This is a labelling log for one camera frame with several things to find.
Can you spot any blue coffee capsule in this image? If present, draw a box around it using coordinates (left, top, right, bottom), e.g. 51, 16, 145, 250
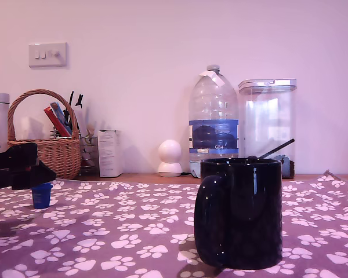
31, 182, 53, 210

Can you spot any black glossy coffee mug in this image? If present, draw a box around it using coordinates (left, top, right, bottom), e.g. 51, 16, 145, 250
194, 158, 284, 270

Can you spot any red flat box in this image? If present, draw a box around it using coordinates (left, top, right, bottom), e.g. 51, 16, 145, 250
43, 106, 72, 137

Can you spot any blue flat box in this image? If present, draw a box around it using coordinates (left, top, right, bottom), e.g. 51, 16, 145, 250
49, 101, 73, 137

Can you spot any white cardboard box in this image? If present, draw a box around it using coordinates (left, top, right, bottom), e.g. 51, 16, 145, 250
97, 129, 124, 178

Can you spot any purple paw print cloth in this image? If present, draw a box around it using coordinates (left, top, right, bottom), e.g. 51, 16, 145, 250
0, 170, 348, 278

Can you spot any large clear water bottle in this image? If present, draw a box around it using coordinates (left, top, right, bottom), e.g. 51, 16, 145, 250
188, 64, 240, 178

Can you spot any clear lidded storage container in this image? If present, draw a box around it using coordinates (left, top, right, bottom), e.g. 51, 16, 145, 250
238, 78, 298, 179

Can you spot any wicker basket with handle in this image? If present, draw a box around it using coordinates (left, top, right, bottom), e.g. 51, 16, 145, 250
7, 89, 82, 180

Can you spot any wire utensil holder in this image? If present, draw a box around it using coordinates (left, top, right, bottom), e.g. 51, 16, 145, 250
79, 136, 101, 176

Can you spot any white wall switch plate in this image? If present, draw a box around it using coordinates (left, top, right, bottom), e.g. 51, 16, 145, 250
28, 42, 68, 68

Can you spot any small white round camera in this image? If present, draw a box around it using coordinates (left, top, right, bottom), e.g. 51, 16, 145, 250
158, 139, 183, 178

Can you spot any black scoop handle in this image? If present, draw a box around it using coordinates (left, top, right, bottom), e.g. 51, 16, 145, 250
248, 138, 296, 160

